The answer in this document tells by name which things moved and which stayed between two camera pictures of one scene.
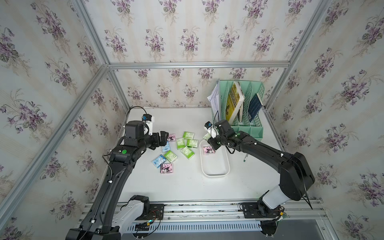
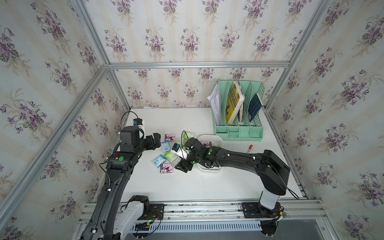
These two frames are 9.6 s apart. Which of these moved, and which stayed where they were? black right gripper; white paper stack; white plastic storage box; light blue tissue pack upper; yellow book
Moved: white plastic storage box; black right gripper
Stayed: yellow book; light blue tissue pack upper; white paper stack
